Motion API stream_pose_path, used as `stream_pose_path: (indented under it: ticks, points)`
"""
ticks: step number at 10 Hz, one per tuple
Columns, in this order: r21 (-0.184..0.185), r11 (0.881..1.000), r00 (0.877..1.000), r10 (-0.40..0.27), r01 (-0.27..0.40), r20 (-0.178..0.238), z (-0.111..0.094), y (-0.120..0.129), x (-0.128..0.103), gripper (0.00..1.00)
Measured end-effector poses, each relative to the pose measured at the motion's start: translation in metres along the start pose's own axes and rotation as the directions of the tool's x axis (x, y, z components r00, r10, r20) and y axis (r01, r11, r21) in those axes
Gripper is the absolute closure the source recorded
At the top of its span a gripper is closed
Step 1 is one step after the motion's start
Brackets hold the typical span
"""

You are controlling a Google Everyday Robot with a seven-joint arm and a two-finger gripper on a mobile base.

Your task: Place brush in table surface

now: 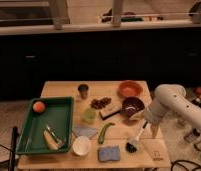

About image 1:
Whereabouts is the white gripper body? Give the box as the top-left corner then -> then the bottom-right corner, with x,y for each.
142,108 -> 165,125

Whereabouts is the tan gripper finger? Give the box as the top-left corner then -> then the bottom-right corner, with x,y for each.
129,111 -> 143,121
150,124 -> 160,138

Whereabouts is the white handled black brush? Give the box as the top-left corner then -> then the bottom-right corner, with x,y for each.
125,121 -> 149,153

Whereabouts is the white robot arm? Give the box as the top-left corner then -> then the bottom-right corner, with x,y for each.
130,84 -> 201,138

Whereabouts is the dark maroon bowl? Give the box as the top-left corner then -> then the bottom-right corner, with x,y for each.
121,97 -> 145,118

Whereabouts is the orange bowl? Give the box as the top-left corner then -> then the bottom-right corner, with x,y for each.
118,80 -> 143,97

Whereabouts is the purple grape bunch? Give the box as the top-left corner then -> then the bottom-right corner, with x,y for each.
90,97 -> 111,109

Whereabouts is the blue sponge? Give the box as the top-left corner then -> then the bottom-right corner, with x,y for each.
98,145 -> 121,162

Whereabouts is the metal cup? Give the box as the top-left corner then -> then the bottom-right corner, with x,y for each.
78,84 -> 89,99

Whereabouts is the grey cloth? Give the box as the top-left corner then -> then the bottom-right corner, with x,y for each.
73,126 -> 98,139

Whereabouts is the green plastic tray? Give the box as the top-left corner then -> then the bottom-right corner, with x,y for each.
16,97 -> 74,155

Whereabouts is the metal utensil in tray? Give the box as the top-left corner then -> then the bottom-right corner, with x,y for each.
46,124 -> 65,148

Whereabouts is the yellow banana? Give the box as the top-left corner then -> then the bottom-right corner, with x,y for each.
44,131 -> 59,150

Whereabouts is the orange ball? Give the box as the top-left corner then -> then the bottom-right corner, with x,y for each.
33,101 -> 45,113

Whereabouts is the black stand left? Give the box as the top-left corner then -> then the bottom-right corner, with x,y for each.
0,126 -> 19,171

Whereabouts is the black handled tool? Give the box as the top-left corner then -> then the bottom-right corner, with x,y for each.
99,110 -> 121,120

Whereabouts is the black cable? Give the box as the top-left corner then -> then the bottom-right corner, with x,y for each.
150,159 -> 201,171

